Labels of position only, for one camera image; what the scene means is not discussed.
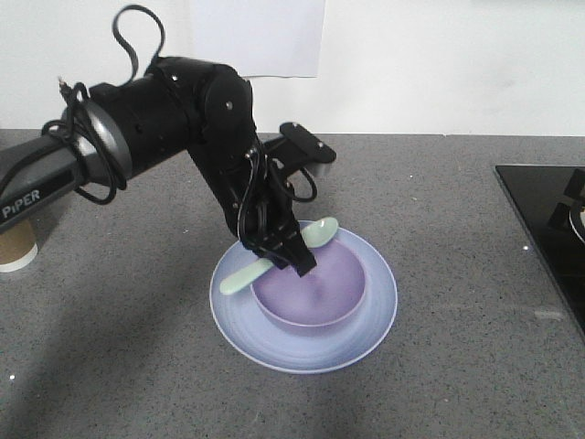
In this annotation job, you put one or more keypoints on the brown paper cup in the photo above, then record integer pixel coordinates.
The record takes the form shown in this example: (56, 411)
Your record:
(18, 247)

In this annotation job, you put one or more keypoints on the mint green plastic spoon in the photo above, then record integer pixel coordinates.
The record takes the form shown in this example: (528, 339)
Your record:
(315, 235)

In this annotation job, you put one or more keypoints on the light blue plate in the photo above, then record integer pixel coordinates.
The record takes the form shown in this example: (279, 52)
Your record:
(310, 350)

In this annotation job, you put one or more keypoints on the white paper on wall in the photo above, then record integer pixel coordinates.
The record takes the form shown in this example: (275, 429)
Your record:
(260, 38)

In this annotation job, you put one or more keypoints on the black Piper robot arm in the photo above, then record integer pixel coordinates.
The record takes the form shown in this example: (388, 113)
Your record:
(109, 134)

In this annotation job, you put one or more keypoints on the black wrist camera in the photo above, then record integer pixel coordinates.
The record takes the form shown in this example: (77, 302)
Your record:
(296, 149)

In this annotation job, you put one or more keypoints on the black gas stove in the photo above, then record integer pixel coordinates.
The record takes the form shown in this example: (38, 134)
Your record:
(549, 200)

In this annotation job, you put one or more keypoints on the lilac plastic bowl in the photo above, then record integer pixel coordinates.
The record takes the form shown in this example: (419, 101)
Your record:
(321, 301)

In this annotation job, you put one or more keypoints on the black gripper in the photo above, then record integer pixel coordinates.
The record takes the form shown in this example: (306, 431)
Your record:
(258, 213)

